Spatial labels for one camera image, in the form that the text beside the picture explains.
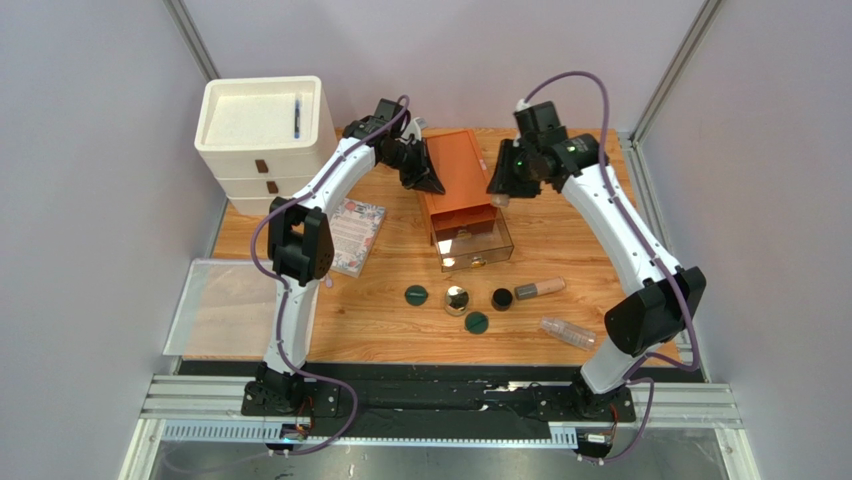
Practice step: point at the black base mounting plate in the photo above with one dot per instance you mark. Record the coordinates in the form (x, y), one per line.
(541, 401)

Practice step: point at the clear orange drawer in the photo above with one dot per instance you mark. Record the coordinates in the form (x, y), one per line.
(466, 250)

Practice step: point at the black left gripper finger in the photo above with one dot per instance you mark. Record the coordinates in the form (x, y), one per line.
(436, 186)
(418, 181)

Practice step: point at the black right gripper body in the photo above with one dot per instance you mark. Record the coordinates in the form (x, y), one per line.
(515, 172)

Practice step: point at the aluminium frame rail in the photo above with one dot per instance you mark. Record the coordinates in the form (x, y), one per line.
(208, 408)

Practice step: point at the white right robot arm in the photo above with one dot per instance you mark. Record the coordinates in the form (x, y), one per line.
(661, 295)

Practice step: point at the floral patterned booklet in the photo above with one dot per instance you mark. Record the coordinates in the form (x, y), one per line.
(354, 228)

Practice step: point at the orange drawer box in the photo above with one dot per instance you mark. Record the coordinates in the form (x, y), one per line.
(464, 209)

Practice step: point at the dark green round lid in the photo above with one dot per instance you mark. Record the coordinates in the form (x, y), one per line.
(416, 295)

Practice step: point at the blue pen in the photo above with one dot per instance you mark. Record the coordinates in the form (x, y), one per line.
(297, 119)

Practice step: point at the clear plastic sheet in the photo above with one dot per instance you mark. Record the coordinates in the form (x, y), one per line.
(227, 310)

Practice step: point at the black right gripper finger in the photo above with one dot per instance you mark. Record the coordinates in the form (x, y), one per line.
(500, 181)
(524, 190)

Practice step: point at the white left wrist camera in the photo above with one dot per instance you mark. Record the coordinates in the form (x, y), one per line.
(414, 130)

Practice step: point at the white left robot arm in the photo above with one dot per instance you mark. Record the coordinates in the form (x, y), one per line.
(301, 250)

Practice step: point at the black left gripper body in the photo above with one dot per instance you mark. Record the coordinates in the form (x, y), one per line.
(409, 159)

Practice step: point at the beige foundation tube grey cap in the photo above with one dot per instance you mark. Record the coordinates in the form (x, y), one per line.
(539, 288)

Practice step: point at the white three-drawer cabinet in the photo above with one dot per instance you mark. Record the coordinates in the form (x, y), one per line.
(245, 137)

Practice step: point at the clear plastic bottle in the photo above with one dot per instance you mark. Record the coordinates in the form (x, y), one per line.
(569, 333)

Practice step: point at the gold mirrored jar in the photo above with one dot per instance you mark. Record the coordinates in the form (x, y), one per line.
(456, 301)

